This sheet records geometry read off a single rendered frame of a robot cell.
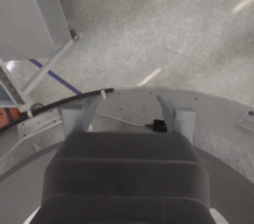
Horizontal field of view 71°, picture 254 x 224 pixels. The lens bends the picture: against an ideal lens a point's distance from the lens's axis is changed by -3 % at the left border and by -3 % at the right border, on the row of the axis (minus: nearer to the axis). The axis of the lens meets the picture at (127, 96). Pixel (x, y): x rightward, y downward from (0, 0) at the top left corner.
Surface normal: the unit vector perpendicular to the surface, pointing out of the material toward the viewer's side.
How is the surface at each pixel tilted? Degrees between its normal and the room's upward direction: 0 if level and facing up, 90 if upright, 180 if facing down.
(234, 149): 90
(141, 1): 0
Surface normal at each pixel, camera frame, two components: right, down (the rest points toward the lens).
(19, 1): -0.15, 0.65
